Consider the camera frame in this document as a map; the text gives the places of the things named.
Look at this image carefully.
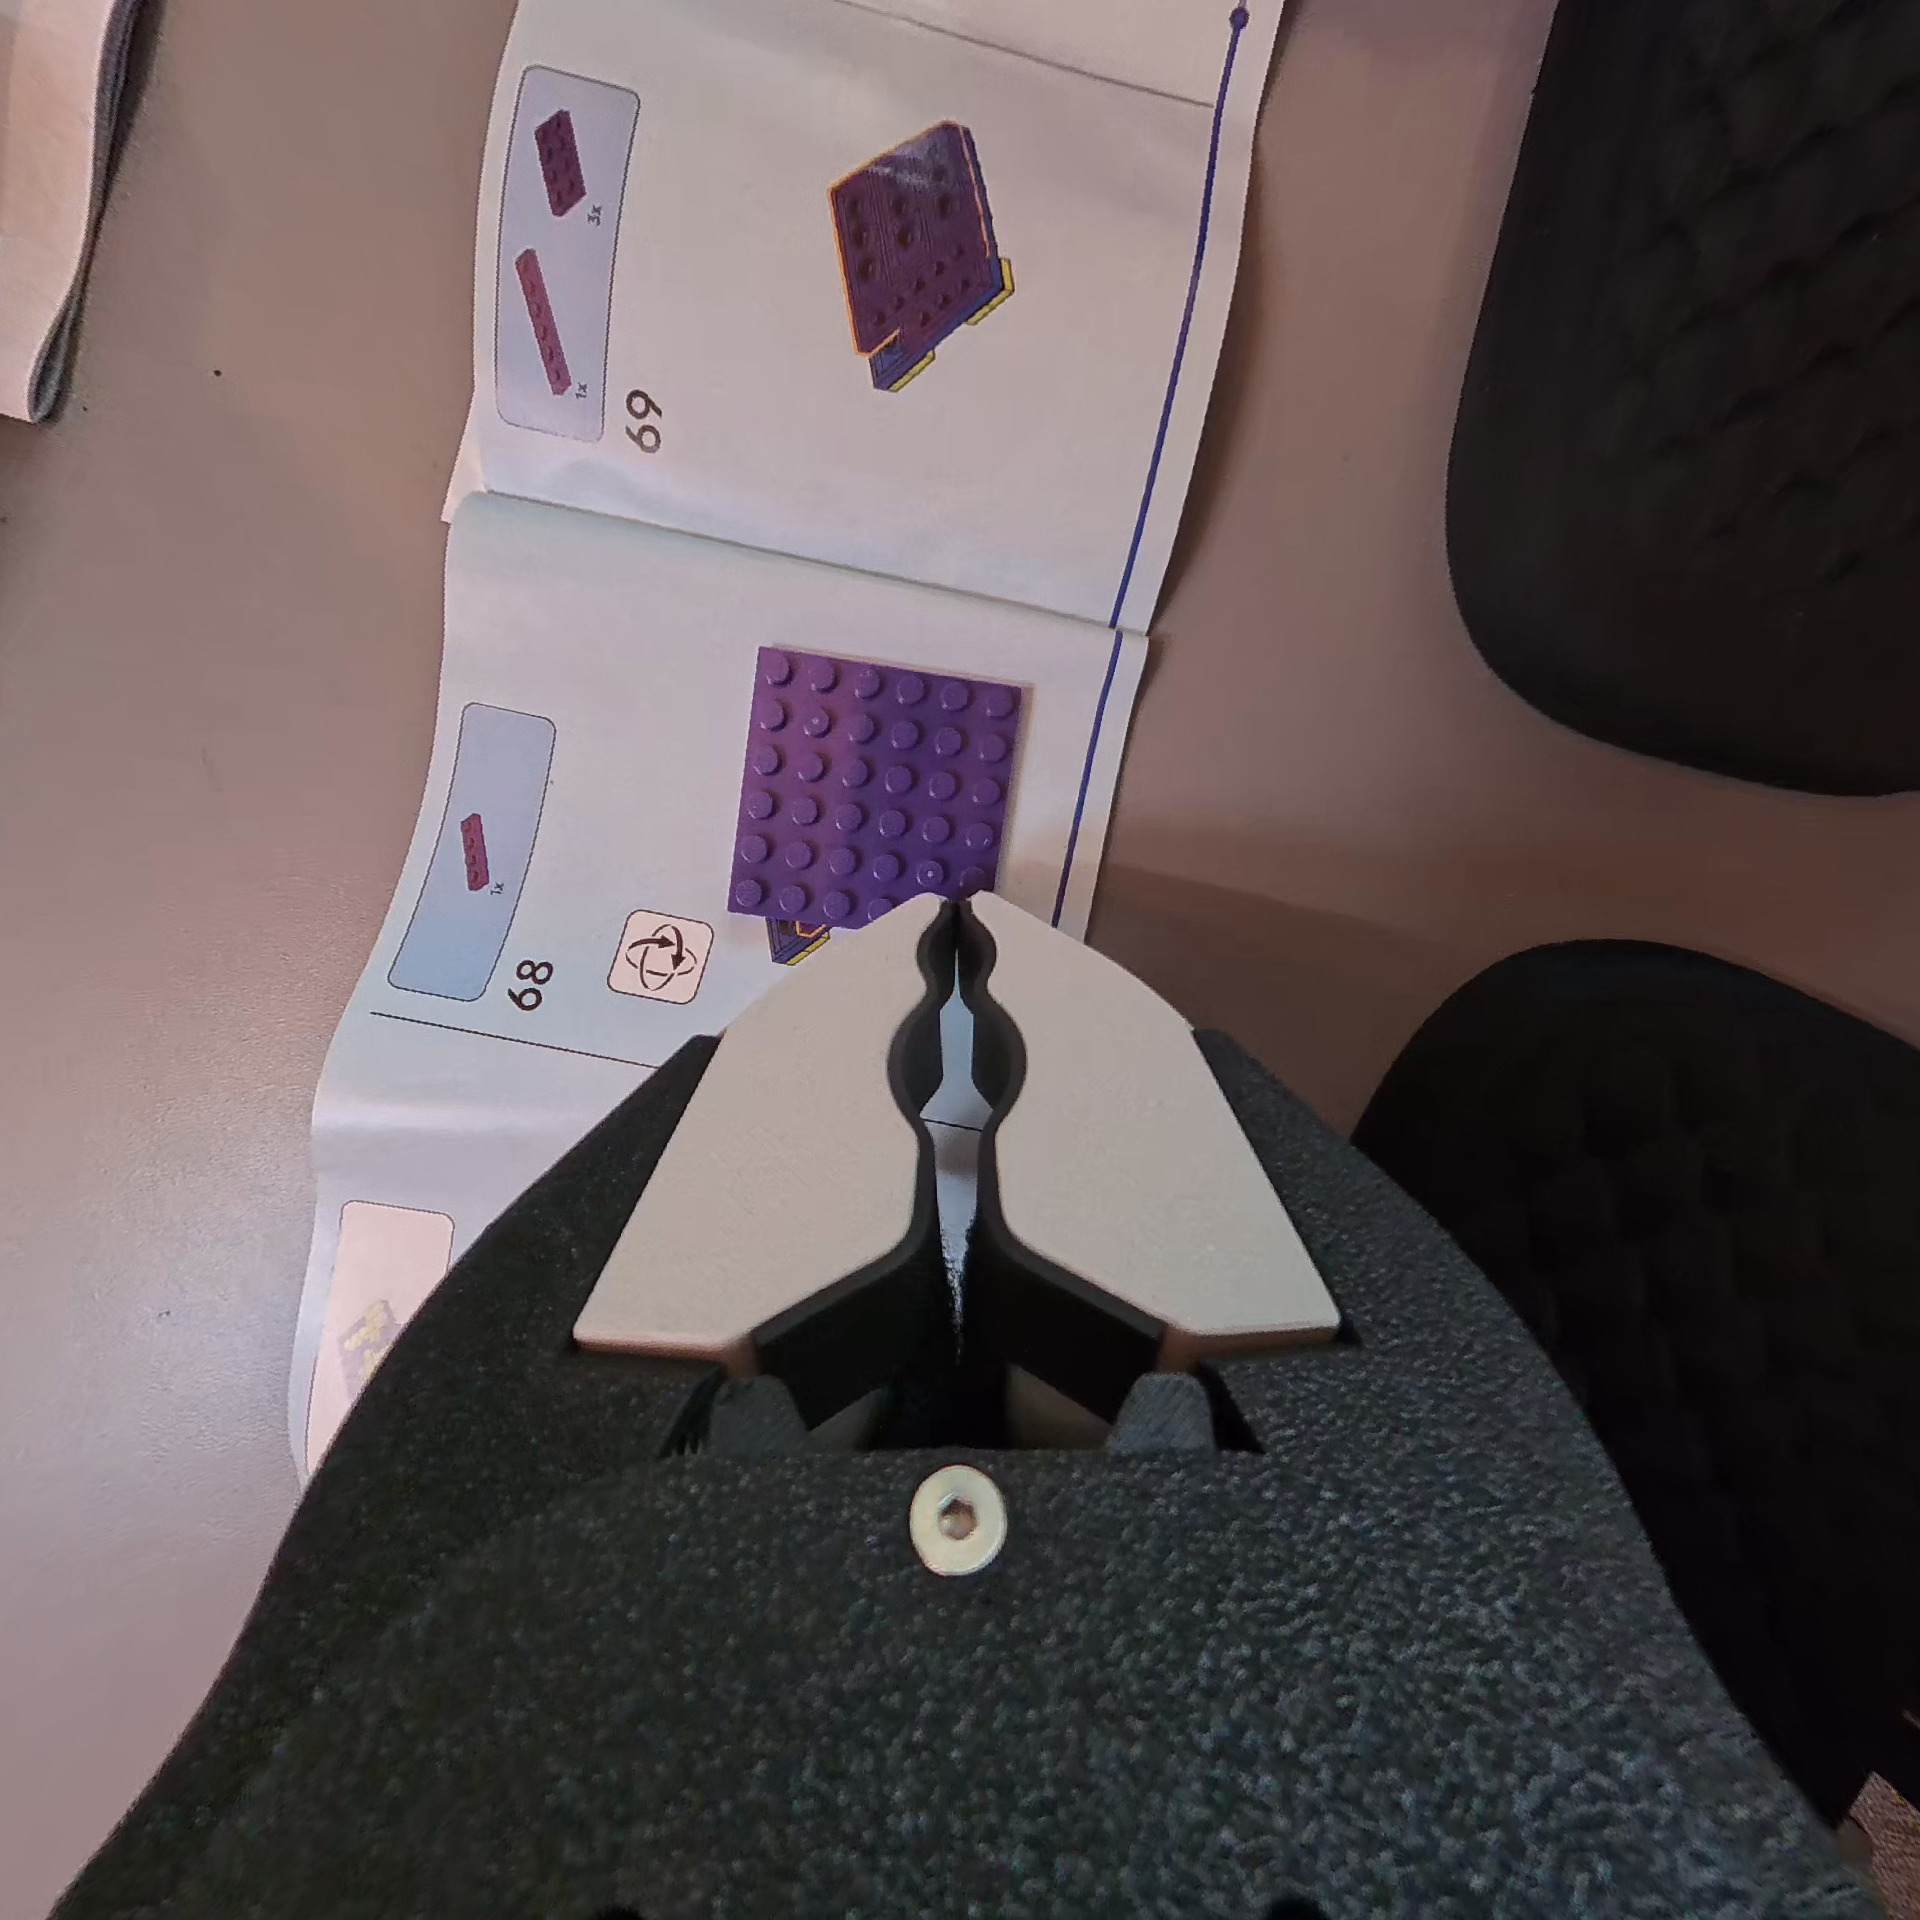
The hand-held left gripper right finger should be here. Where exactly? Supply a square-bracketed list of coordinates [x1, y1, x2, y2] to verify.
[957, 890, 1344, 1375]

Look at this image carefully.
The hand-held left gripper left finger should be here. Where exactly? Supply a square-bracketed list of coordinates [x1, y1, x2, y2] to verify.
[574, 895, 963, 1375]

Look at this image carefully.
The purple studded building plate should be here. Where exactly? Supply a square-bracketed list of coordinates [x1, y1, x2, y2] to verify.
[728, 645, 1033, 923]

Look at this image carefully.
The open building instruction booklet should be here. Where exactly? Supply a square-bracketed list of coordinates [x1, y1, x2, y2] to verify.
[285, 0, 1296, 1489]

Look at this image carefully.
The closed building instruction booklet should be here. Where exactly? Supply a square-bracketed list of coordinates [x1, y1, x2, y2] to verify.
[0, 0, 155, 424]

